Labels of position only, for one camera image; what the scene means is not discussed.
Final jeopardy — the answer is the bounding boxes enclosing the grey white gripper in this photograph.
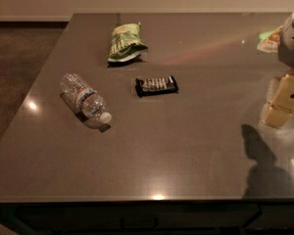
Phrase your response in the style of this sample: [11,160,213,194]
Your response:
[260,11,294,128]

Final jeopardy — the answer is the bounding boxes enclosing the white green snack bag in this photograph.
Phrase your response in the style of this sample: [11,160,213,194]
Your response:
[257,25,283,53]

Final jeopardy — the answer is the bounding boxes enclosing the clear plastic water bottle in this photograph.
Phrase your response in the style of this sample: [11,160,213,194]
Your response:
[60,73,112,124]

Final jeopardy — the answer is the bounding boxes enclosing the black rxbar chocolate bar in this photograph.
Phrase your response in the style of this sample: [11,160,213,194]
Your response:
[135,75,178,97]

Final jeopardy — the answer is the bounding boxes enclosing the green chip bag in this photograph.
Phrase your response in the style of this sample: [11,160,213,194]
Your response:
[108,23,148,63]

